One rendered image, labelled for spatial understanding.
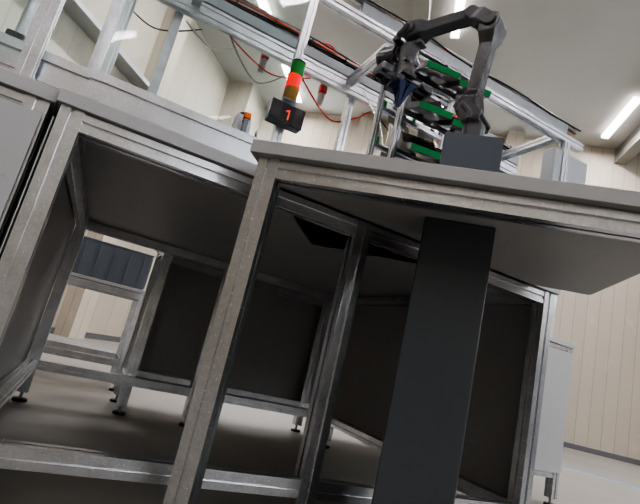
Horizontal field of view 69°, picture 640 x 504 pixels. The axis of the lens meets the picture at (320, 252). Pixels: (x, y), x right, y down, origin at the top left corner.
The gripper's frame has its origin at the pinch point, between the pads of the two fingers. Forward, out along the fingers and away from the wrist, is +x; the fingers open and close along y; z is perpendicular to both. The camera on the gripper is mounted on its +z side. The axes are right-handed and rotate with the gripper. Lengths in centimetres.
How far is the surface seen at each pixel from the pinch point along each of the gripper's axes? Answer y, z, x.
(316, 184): 29, -26, 47
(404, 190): 15, -37, 45
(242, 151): 40, 2, 35
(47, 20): 87, -2, 25
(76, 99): 77, -6, 41
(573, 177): -170, 73, -60
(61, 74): 82, 3, 33
